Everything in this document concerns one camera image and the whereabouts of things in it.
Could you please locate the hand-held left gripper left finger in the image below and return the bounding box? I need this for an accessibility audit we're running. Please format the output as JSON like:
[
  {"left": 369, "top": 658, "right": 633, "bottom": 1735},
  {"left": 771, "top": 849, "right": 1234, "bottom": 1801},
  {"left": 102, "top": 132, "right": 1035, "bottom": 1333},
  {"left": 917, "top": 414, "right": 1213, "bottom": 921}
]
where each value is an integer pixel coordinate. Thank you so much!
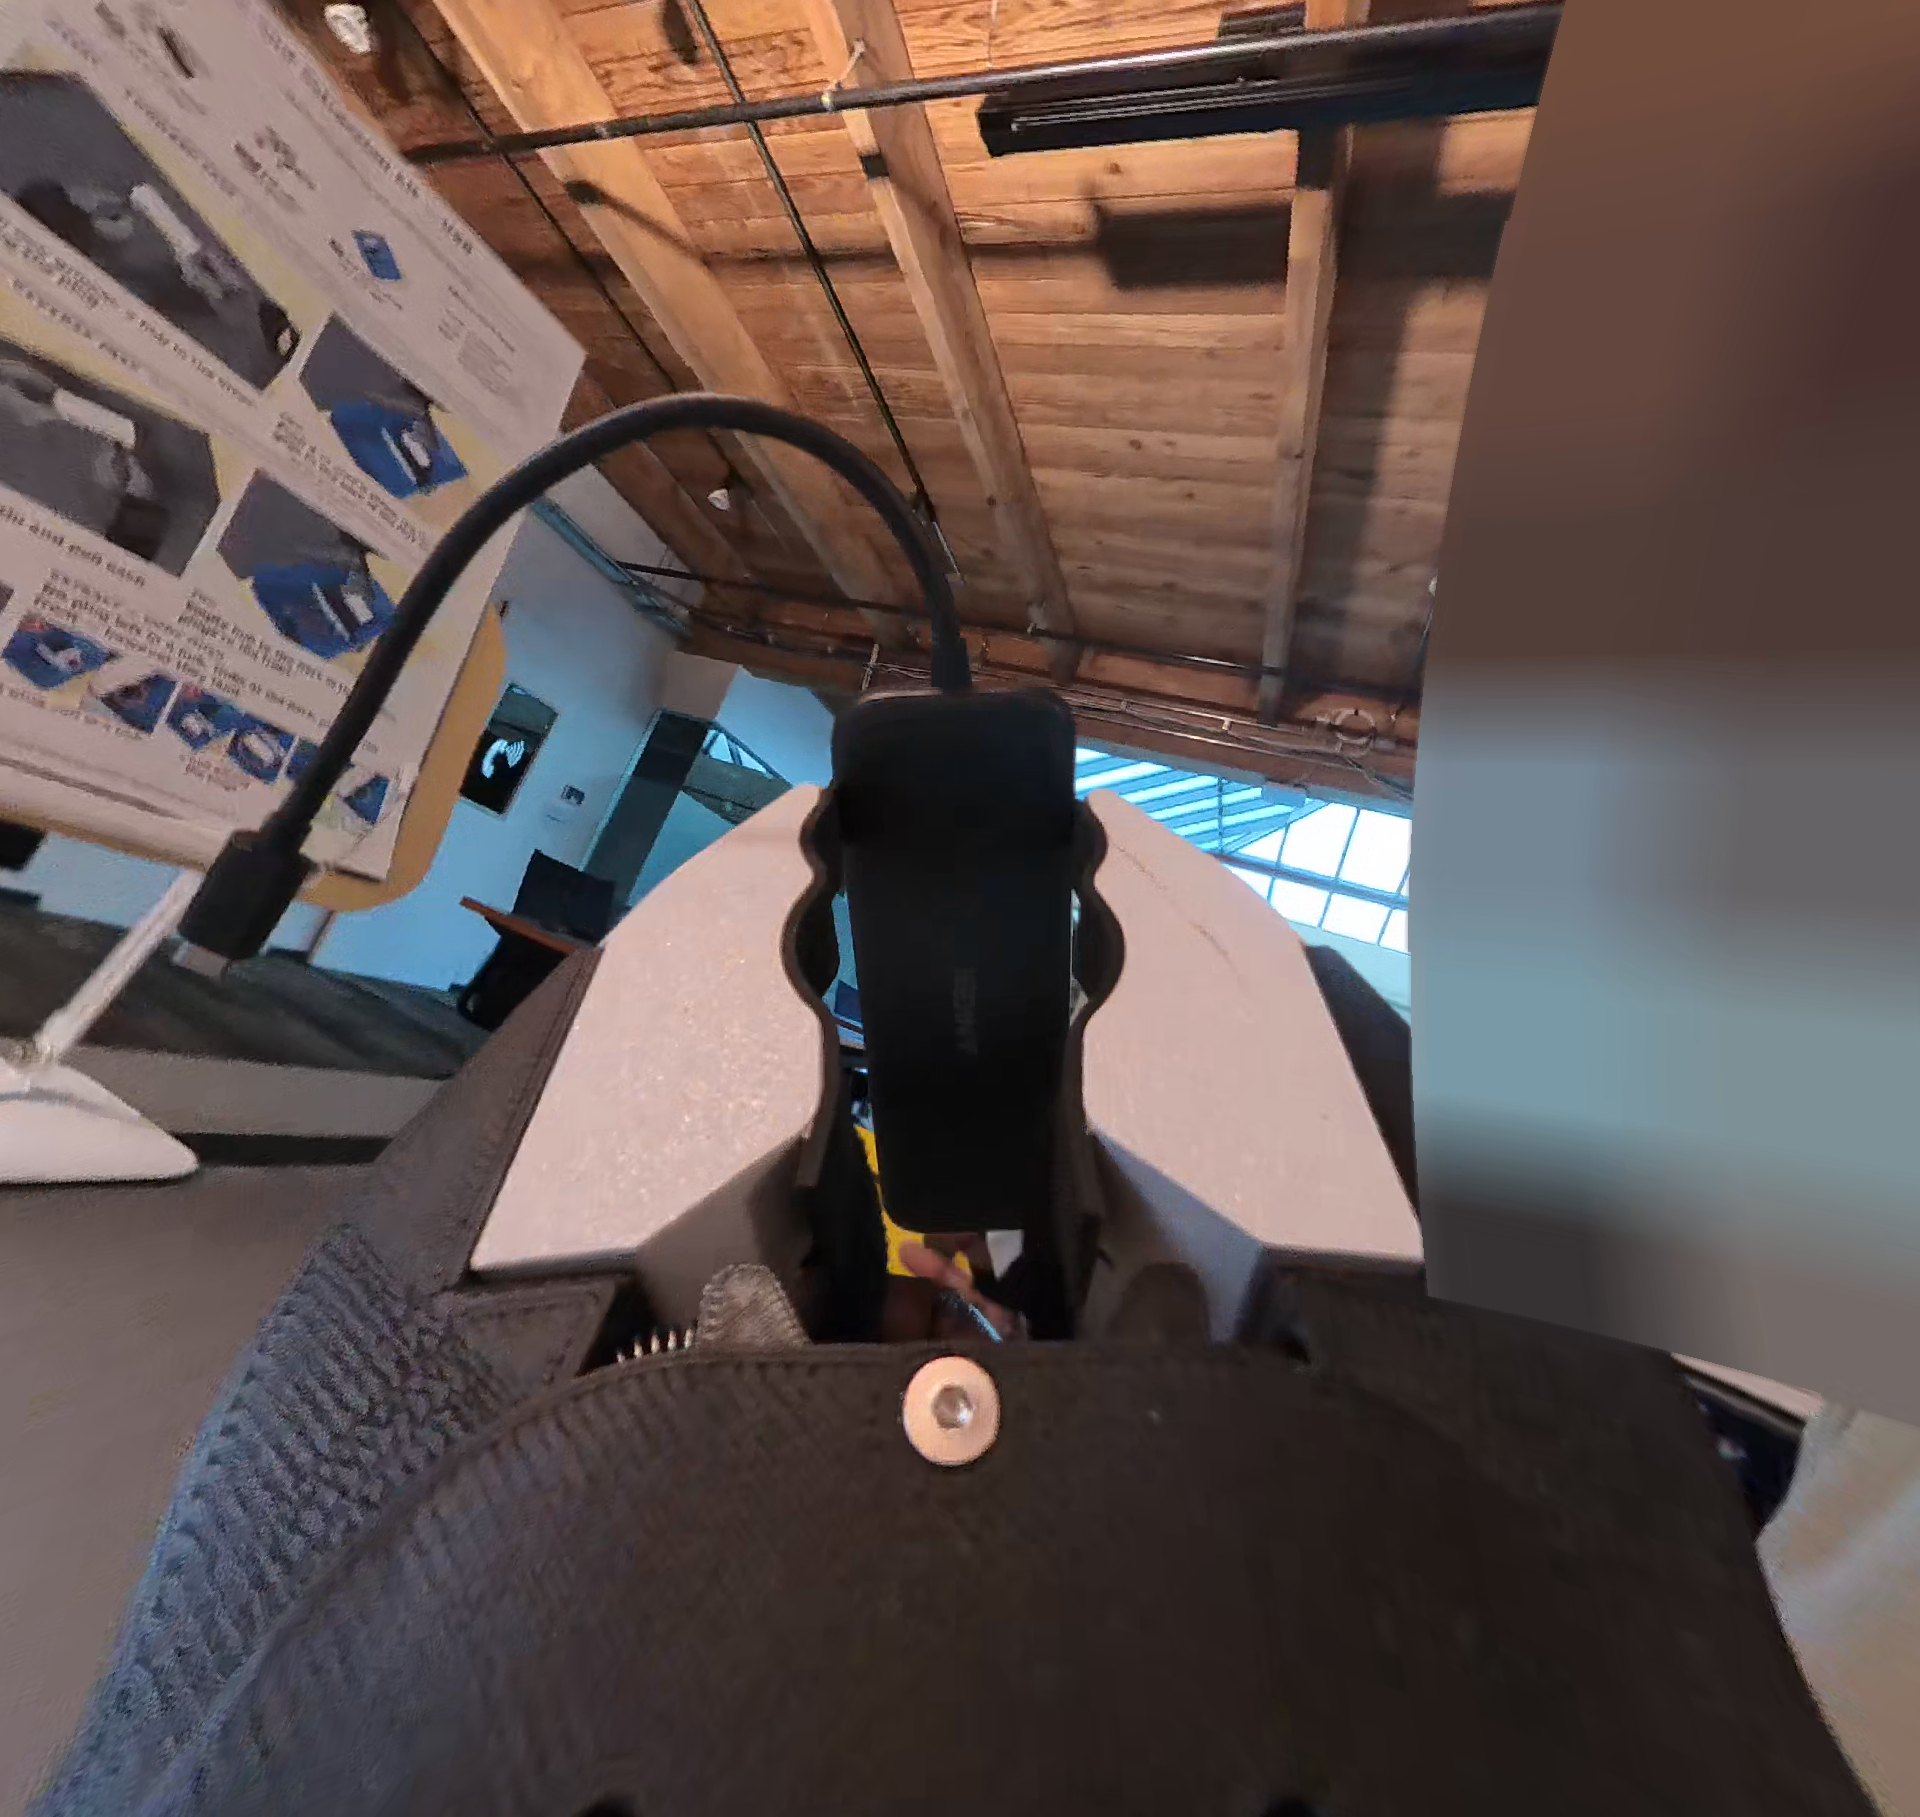
[{"left": 470, "top": 788, "right": 846, "bottom": 1292}]

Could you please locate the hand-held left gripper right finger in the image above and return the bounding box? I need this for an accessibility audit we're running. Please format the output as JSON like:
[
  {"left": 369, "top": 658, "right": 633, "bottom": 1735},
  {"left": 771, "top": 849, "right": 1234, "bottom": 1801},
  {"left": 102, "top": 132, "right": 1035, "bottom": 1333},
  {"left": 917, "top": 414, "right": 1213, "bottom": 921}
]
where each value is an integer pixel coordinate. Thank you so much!
[{"left": 1065, "top": 790, "right": 1423, "bottom": 1344}]

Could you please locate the person's left hand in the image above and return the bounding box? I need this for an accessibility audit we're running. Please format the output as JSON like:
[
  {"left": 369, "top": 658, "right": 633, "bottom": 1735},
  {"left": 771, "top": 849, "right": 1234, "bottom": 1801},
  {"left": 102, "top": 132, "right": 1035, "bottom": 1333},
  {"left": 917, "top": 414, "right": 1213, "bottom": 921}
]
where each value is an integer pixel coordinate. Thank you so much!
[{"left": 897, "top": 1237, "right": 1038, "bottom": 1344}]

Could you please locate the large instruction board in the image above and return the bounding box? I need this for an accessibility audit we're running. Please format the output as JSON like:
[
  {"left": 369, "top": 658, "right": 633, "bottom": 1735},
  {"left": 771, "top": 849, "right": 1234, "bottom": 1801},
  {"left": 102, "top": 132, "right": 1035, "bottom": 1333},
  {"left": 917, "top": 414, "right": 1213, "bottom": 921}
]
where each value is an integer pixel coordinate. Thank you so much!
[{"left": 0, "top": 0, "right": 586, "bottom": 918}]

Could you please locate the black ceiling track rail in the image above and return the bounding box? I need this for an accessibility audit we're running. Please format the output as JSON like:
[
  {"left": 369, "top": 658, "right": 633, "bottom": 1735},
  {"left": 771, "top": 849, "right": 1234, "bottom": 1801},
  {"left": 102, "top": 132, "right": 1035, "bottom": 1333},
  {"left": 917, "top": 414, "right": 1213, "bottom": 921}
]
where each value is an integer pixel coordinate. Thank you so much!
[{"left": 975, "top": 5, "right": 1561, "bottom": 160}]

